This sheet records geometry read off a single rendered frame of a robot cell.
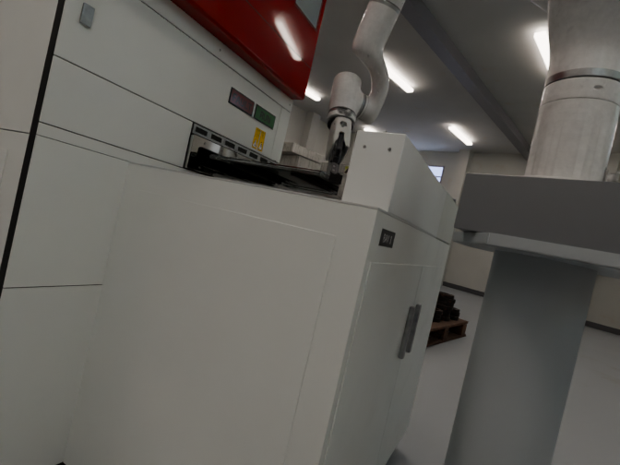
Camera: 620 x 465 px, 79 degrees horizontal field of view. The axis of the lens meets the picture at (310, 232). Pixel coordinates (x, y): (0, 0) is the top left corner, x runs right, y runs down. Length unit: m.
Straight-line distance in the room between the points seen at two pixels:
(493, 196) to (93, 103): 0.81
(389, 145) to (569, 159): 0.29
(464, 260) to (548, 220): 10.33
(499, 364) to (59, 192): 0.90
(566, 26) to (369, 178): 0.42
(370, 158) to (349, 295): 0.25
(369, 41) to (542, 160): 0.60
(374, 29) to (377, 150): 0.53
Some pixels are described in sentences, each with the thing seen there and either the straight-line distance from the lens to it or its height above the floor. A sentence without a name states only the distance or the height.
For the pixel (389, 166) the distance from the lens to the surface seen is 0.69.
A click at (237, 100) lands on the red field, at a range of 1.25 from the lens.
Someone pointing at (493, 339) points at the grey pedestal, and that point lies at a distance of 0.74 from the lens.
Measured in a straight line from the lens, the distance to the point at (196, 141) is 1.11.
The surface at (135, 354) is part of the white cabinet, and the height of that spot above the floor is 0.41.
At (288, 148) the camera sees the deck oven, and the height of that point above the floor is 2.14.
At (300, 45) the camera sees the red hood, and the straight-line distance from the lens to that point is 1.46.
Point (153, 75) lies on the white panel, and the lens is 1.04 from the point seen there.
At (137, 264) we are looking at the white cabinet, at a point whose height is 0.60.
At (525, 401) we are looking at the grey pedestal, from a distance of 0.75.
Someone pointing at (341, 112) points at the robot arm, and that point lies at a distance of 1.11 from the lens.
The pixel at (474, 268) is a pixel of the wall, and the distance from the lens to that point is 10.89.
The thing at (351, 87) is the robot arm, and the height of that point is 1.18.
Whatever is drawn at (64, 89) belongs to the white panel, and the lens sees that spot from 0.93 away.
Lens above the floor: 0.76
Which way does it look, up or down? 1 degrees down
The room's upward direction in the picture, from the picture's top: 13 degrees clockwise
